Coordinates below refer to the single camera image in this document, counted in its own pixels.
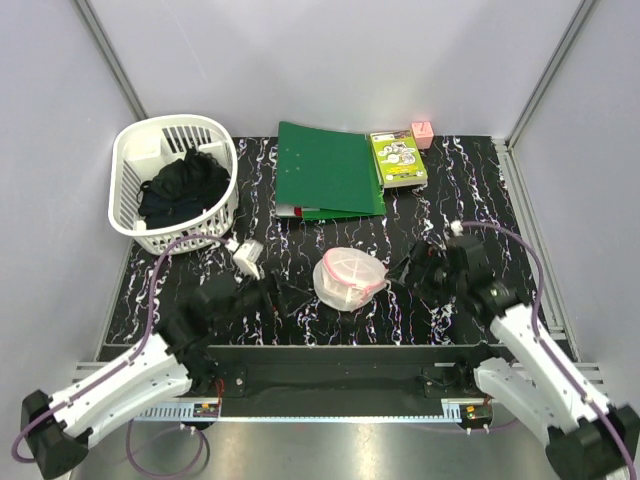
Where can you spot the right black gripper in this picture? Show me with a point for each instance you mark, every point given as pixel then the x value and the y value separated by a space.
pixel 426 256

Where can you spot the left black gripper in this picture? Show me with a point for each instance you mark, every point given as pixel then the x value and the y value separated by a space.
pixel 278 297

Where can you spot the white mesh laundry bag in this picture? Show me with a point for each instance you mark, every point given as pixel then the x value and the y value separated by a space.
pixel 346 279

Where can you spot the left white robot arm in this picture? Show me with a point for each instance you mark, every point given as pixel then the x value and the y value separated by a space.
pixel 173 361

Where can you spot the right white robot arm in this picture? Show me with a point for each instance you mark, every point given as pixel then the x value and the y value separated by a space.
pixel 583 434

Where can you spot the white plastic laundry basket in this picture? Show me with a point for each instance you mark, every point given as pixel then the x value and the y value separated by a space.
pixel 141 150

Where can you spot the black marbled table mat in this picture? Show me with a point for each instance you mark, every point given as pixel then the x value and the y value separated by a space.
pixel 465 182

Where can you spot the green book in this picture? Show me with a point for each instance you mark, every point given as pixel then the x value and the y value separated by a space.
pixel 397 159

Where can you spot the green folder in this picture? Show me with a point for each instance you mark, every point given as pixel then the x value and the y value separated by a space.
pixel 322 174

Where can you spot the black clothes in basket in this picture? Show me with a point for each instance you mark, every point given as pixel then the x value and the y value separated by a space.
pixel 182 190

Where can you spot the pink small box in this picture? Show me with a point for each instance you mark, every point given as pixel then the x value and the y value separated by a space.
pixel 423 134

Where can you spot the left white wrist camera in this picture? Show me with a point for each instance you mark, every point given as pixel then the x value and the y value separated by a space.
pixel 245 256

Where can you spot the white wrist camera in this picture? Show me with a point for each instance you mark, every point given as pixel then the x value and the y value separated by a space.
pixel 245 256
pixel 455 229

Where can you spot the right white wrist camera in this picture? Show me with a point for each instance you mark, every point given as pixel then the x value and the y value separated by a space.
pixel 455 229

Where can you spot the black mounting base plate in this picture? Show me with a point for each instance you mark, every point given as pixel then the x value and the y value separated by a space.
pixel 338 382

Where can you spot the white cable duct rail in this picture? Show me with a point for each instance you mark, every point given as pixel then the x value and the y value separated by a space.
pixel 182 412

